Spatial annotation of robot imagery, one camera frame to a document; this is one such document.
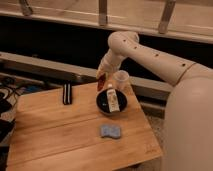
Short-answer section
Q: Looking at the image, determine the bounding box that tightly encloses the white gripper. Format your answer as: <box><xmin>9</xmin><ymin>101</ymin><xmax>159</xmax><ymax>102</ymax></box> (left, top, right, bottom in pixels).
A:
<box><xmin>96</xmin><ymin>56</ymin><xmax>118</xmax><ymax>79</ymax></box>

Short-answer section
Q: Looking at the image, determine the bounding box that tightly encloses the red pepper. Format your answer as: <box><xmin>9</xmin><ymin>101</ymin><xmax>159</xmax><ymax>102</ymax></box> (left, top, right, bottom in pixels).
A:
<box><xmin>97</xmin><ymin>74</ymin><xmax>106</xmax><ymax>91</ymax></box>

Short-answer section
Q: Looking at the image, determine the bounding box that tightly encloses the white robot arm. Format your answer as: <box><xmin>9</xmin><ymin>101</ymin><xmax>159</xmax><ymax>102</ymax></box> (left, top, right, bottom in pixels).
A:
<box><xmin>97</xmin><ymin>31</ymin><xmax>213</xmax><ymax>171</ymax></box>

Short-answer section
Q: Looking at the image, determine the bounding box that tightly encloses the black bowl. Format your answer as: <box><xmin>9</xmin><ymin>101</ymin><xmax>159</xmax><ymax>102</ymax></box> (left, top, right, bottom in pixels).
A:
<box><xmin>96</xmin><ymin>88</ymin><xmax>127</xmax><ymax>116</ymax></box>

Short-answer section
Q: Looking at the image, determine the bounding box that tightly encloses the white tube with label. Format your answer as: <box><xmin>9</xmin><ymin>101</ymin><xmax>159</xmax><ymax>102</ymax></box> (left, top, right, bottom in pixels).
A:
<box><xmin>107</xmin><ymin>84</ymin><xmax>120</xmax><ymax>112</ymax></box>

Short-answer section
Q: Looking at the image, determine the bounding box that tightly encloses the black and white striped block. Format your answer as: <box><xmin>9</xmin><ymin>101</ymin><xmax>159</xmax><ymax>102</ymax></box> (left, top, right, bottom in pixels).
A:
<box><xmin>63</xmin><ymin>83</ymin><xmax>72</xmax><ymax>105</ymax></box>

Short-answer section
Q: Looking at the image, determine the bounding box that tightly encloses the blue sponge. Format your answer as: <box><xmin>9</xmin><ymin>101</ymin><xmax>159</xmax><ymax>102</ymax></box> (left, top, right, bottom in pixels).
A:
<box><xmin>100</xmin><ymin>125</ymin><xmax>121</xmax><ymax>139</ymax></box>

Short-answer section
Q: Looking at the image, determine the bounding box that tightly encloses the wooden cutting board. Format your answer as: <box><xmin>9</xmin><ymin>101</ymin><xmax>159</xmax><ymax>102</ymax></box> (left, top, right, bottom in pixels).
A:
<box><xmin>6</xmin><ymin>83</ymin><xmax>162</xmax><ymax>171</ymax></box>

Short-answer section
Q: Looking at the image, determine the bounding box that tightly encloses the black cables and clutter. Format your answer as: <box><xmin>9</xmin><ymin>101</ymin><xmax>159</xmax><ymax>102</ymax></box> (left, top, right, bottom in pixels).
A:
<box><xmin>0</xmin><ymin>76</ymin><xmax>43</xmax><ymax>148</ymax></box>

